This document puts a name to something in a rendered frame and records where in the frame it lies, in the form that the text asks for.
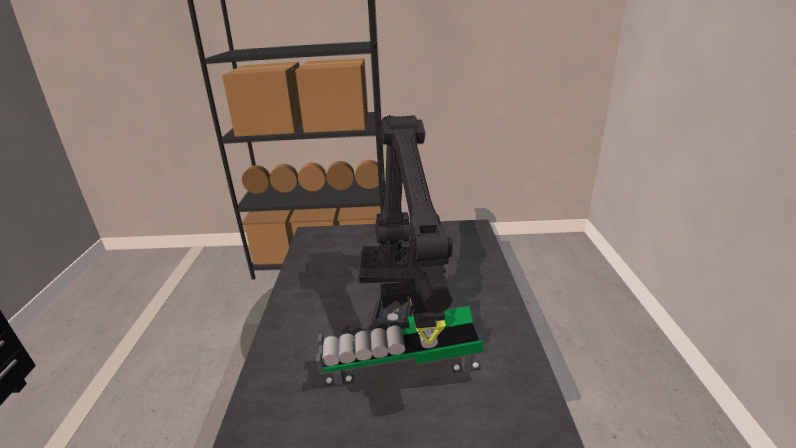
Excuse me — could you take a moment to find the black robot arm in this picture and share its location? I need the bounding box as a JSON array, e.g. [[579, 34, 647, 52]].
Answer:
[[372, 115, 453, 314]]

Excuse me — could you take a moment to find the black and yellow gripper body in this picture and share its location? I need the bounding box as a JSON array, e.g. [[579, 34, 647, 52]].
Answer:
[[413, 311, 445, 329]]

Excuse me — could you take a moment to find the white cylinder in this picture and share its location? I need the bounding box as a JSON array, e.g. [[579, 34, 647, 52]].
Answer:
[[339, 333, 356, 364], [371, 328, 389, 358], [419, 329, 438, 349], [322, 336, 339, 366], [386, 325, 405, 355], [355, 331, 372, 361]]

